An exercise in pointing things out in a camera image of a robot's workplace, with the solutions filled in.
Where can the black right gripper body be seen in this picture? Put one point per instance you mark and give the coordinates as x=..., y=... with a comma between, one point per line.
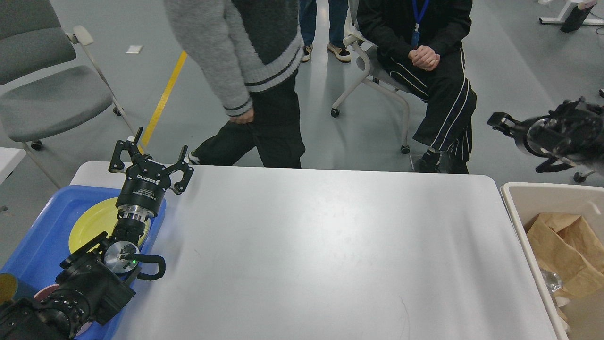
x=535, y=136

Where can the dark teal mug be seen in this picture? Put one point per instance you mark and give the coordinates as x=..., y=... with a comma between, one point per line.
x=8, y=287

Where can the person in striped black tracksuit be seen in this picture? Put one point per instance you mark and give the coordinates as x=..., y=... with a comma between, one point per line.
x=419, y=44

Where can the brown paper bag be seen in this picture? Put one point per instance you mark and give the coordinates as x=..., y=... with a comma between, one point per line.
x=565, y=244

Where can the beige plastic bin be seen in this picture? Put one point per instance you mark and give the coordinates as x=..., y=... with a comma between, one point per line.
x=524, y=201

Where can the yellow plastic plate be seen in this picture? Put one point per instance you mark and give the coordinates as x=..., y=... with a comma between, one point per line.
x=100, y=217

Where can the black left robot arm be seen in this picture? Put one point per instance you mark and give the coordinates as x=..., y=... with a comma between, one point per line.
x=95, y=282

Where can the white office chair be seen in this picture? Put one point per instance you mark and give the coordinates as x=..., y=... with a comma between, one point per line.
x=373, y=75

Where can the white side table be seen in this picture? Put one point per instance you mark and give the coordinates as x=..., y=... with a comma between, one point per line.
x=9, y=159

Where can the person in black trousers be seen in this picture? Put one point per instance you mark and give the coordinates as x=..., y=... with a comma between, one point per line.
x=249, y=52

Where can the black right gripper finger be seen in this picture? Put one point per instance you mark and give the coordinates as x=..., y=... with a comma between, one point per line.
x=503, y=122

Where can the white desk leg base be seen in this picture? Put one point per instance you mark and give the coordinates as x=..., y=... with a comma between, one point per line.
x=576, y=11

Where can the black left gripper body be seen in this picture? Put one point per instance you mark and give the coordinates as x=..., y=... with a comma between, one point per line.
x=145, y=186

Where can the white paper scrap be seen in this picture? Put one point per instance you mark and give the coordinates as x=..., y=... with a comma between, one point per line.
x=134, y=49

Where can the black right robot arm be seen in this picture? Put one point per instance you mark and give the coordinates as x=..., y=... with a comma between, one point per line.
x=570, y=135

